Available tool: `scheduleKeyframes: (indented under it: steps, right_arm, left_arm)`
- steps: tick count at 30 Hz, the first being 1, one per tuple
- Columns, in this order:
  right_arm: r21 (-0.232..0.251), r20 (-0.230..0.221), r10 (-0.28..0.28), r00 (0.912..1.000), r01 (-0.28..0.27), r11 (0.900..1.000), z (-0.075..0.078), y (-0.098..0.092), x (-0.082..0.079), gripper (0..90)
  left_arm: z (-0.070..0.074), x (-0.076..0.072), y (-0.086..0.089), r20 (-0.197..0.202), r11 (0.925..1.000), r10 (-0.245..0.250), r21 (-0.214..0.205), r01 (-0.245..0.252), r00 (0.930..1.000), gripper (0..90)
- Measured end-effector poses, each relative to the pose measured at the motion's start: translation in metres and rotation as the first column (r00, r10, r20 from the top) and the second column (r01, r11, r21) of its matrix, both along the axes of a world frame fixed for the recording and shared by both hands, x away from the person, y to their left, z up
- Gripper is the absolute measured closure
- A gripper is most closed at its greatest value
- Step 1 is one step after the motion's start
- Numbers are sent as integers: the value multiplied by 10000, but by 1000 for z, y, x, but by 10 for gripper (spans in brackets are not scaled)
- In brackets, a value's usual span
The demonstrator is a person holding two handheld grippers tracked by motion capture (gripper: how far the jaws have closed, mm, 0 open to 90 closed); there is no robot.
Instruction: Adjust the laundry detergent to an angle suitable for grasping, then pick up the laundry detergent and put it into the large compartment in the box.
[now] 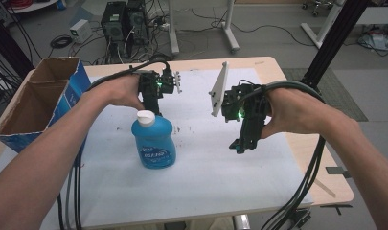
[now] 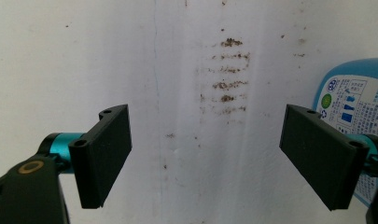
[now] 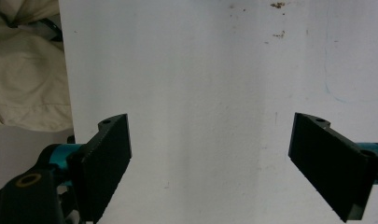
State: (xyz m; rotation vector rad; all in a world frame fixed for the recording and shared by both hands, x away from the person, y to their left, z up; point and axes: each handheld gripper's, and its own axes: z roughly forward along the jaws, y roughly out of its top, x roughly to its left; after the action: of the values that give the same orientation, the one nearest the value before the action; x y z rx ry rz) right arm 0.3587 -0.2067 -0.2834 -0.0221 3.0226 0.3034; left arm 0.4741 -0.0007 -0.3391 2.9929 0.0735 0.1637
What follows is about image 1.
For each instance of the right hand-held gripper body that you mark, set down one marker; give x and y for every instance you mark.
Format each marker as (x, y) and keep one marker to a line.
(252, 108)

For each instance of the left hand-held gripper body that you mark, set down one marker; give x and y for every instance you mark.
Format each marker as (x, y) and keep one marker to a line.
(153, 83)

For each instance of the blue bottle with white cap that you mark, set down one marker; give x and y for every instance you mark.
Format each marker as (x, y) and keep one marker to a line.
(155, 143)

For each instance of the person's left hand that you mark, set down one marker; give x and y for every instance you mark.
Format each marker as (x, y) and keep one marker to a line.
(118, 91)

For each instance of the person's right hand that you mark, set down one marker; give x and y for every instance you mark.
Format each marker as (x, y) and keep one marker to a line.
(293, 111)

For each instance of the white foam mat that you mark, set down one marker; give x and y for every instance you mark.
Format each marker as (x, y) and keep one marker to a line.
(198, 179)

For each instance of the white stand leg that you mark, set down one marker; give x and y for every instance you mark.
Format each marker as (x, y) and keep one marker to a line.
(173, 28)
(230, 28)

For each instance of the white power strip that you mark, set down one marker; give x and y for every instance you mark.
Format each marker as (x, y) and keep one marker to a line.
(164, 26)

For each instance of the black computer tower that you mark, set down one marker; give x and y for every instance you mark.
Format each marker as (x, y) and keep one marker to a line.
(137, 22)
(113, 22)

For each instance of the grey floor mat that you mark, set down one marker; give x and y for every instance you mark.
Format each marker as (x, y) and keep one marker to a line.
(335, 96)

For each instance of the black table clamp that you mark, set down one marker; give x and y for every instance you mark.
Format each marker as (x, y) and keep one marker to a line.
(301, 217)

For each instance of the small white box device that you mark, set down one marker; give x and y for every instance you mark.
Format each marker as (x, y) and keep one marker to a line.
(79, 30)

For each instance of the white desk leg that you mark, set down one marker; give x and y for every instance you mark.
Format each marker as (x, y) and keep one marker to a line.
(324, 24)

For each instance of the blue cardboard box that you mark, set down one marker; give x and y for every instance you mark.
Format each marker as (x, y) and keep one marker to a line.
(38, 99)

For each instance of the dark curtain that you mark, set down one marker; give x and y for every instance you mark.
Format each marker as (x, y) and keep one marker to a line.
(6, 44)

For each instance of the black metal post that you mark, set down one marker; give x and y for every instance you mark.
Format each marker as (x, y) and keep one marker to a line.
(335, 44)

